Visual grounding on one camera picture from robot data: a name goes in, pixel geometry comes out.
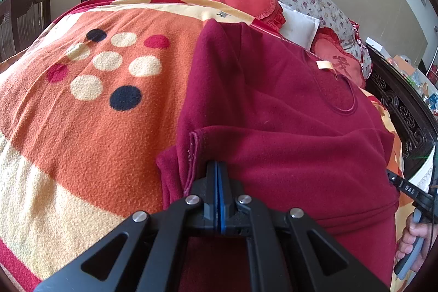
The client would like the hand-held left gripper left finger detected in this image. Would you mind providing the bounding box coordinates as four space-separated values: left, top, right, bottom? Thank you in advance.
32 160 220 292

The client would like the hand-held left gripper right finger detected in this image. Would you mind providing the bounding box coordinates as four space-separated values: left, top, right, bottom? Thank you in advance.
218 160 391 292

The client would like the maroon fleece sweater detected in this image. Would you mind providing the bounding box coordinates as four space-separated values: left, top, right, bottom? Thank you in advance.
155 19 401 292

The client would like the person's right hand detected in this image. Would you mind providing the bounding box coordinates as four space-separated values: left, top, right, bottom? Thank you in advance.
395 212 433 274

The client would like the dark carved wooden cabinet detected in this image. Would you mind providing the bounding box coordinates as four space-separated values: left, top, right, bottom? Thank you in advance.
364 46 438 169

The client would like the orange red printed blanket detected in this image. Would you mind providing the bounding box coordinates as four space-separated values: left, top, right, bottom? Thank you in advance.
0 0 416 292

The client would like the red patterned cloth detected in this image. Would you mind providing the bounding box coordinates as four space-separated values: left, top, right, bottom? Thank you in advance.
347 18 372 74

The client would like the white pillow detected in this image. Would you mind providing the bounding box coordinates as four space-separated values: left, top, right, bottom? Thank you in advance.
279 3 320 50

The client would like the dark wooden bench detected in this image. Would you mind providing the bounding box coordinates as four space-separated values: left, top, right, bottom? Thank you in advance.
0 0 93 63

